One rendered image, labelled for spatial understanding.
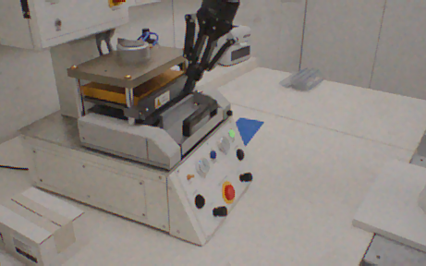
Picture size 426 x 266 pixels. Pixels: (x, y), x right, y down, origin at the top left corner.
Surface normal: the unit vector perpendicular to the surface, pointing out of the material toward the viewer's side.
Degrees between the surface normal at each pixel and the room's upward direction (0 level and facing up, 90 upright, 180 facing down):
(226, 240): 0
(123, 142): 90
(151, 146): 90
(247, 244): 0
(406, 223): 0
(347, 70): 90
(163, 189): 90
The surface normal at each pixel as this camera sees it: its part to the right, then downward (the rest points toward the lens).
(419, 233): 0.00, -0.89
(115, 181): -0.44, 0.40
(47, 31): 0.90, 0.20
